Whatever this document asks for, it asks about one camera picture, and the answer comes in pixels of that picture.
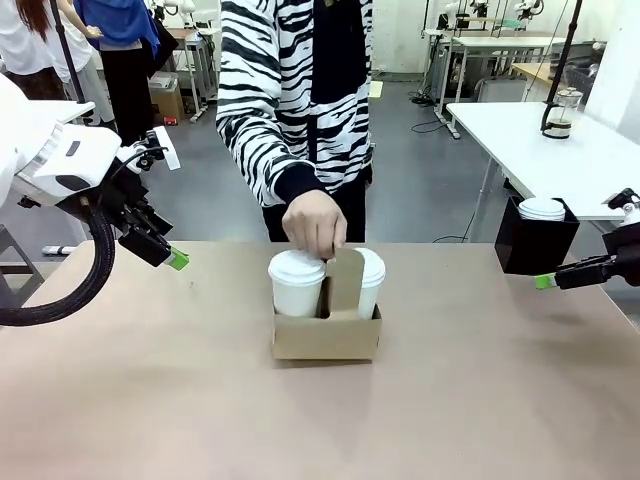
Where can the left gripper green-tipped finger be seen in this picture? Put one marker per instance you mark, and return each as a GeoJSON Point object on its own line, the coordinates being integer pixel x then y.
{"type": "Point", "coordinates": [150, 247]}
{"type": "Point", "coordinates": [152, 217]}

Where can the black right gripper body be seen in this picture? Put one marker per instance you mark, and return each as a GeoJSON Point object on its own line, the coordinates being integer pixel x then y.
{"type": "Point", "coordinates": [625, 252]}

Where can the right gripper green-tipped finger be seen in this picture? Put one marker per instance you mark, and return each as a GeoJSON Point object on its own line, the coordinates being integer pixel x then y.
{"type": "Point", "coordinates": [597, 260]}
{"type": "Point", "coordinates": [580, 277]}

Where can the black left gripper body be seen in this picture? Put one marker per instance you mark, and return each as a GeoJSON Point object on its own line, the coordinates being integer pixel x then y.
{"type": "Point", "coordinates": [122, 192]}

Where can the white plastic cup lid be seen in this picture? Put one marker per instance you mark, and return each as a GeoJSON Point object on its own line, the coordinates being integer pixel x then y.
{"type": "Point", "coordinates": [295, 267]}
{"type": "Point", "coordinates": [374, 267]}

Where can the glass french press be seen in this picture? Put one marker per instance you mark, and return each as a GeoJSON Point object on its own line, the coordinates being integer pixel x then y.
{"type": "Point", "coordinates": [559, 112]}

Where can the brown cardboard cup carrier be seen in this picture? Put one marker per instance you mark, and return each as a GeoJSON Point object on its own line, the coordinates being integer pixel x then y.
{"type": "Point", "coordinates": [325, 335]}

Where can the person's right zebra-sleeved forearm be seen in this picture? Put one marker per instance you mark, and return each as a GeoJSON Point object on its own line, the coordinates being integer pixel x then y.
{"type": "Point", "coordinates": [270, 150]}

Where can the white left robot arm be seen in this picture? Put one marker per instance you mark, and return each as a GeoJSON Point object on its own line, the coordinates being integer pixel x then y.
{"type": "Point", "coordinates": [50, 150]}

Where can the person's right hand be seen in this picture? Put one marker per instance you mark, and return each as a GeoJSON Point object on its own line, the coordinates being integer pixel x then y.
{"type": "Point", "coordinates": [315, 220]}

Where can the black lid holder box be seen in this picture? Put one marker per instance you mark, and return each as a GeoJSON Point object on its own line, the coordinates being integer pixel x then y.
{"type": "Point", "coordinates": [535, 245]}

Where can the stack of white lids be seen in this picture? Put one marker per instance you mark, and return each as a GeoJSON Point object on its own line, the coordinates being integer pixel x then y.
{"type": "Point", "coordinates": [542, 209]}

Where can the white tube on floor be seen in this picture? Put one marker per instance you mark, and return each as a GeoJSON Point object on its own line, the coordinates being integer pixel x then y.
{"type": "Point", "coordinates": [57, 249]}

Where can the white side table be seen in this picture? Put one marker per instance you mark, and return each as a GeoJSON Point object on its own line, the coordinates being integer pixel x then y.
{"type": "Point", "coordinates": [75, 109]}

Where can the brown cardboard box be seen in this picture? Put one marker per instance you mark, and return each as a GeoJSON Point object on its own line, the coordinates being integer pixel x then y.
{"type": "Point", "coordinates": [167, 102]}

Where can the bystander in grey skirt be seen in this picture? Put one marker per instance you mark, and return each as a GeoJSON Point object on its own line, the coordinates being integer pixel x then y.
{"type": "Point", "coordinates": [85, 75]}

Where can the bystander in blue top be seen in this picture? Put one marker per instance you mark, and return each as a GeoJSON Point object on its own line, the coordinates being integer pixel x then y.
{"type": "Point", "coordinates": [125, 30]}

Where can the large white work table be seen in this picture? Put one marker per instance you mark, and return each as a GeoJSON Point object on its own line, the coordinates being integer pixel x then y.
{"type": "Point", "coordinates": [500, 130]}

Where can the white panel board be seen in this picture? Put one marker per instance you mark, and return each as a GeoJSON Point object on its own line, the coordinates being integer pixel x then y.
{"type": "Point", "coordinates": [615, 70]}

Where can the long-haired bystander in white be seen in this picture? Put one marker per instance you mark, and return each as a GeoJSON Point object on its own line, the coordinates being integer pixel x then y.
{"type": "Point", "coordinates": [20, 40]}

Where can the wooden background table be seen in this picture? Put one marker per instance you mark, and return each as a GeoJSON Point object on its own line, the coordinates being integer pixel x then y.
{"type": "Point", "coordinates": [530, 70]}

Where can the person in zebra sweater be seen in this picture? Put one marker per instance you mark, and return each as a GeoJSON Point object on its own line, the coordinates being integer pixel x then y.
{"type": "Point", "coordinates": [300, 75]}

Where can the white background table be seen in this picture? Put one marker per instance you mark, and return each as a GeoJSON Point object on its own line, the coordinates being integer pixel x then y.
{"type": "Point", "coordinates": [500, 47]}

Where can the paper sheet on floor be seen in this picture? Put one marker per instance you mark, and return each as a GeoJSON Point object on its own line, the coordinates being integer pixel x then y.
{"type": "Point", "coordinates": [376, 89]}

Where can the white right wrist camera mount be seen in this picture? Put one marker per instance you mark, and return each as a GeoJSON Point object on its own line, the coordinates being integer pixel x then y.
{"type": "Point", "coordinates": [625, 200]}

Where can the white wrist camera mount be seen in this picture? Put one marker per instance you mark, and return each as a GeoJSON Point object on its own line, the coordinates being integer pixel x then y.
{"type": "Point", "coordinates": [625, 200]}
{"type": "Point", "coordinates": [167, 145]}

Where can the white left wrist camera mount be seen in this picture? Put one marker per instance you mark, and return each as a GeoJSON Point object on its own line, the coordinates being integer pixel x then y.
{"type": "Point", "coordinates": [167, 145]}

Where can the grey metal frame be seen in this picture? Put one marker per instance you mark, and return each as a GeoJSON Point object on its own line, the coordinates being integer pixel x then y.
{"type": "Point", "coordinates": [12, 260]}

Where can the black camera stand pole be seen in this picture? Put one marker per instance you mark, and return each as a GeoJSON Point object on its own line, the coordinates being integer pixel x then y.
{"type": "Point", "coordinates": [72, 65]}
{"type": "Point", "coordinates": [565, 50]}

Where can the white table frame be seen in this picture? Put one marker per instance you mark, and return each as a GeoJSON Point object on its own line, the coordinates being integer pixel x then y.
{"type": "Point", "coordinates": [200, 60]}

